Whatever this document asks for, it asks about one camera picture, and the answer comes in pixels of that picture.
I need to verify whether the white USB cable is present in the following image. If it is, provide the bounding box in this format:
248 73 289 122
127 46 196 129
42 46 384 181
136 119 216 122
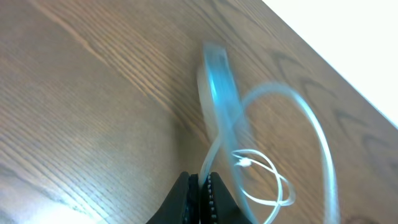
196 42 341 224

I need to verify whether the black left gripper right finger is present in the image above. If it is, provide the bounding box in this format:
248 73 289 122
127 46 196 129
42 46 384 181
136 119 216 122
200 172 251 224

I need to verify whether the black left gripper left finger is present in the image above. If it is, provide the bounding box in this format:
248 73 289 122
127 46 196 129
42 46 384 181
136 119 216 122
147 172 200 224

